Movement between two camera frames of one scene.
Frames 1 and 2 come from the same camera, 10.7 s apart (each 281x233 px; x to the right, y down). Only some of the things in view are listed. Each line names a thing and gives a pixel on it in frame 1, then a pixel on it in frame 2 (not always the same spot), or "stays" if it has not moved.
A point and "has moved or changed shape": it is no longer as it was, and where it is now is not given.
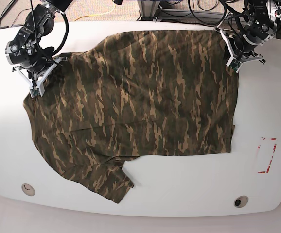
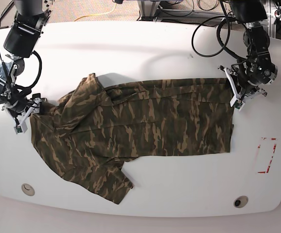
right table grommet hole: (240, 201) stays
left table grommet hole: (28, 190) stays
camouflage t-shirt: (136, 93) has moved or changed shape
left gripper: (36, 88) to (21, 110)
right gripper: (242, 49) to (242, 91)
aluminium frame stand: (149, 9) stays
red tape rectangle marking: (259, 146) stays
